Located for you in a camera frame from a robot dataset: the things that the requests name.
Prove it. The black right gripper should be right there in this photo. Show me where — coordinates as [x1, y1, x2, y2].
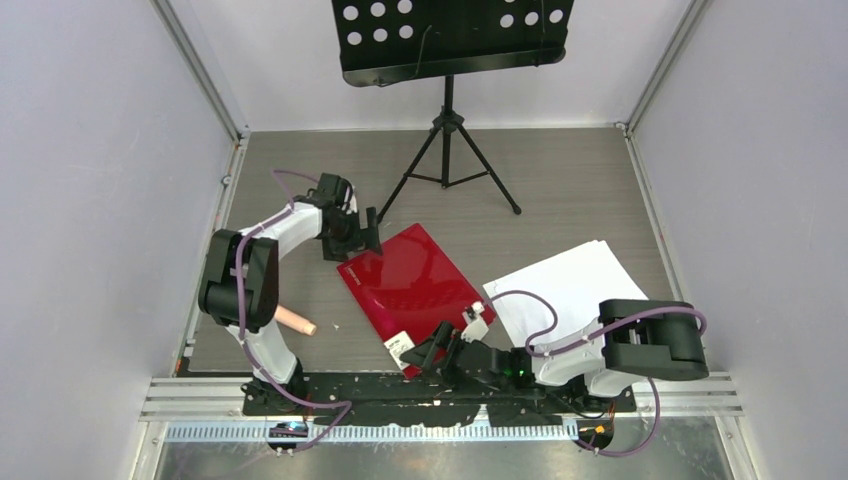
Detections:
[401, 319, 472, 390]

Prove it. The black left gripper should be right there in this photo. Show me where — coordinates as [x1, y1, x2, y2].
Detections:
[322, 207, 381, 264]

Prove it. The red plastic folder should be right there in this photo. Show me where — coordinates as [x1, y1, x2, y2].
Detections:
[337, 223, 482, 379]

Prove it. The pink plastic cylinder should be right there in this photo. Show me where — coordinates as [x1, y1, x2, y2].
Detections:
[273, 305, 317, 336]

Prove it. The stack of white paper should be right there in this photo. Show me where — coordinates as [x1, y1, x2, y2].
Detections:
[483, 240, 647, 347]

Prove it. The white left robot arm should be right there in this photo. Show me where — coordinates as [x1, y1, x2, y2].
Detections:
[198, 173, 382, 414]

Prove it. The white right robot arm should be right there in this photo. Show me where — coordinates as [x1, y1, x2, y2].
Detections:
[398, 299, 709, 411]

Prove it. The white barcode label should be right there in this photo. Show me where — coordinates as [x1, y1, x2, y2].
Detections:
[384, 331, 415, 371]

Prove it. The black music stand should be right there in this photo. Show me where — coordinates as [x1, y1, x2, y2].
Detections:
[331, 0, 574, 220]

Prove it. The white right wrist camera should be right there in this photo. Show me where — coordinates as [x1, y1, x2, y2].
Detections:
[461, 301, 489, 343]

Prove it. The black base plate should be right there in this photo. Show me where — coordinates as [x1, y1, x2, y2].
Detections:
[240, 372, 636, 427]

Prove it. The aluminium frame rail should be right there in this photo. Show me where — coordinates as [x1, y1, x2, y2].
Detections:
[164, 419, 578, 445]

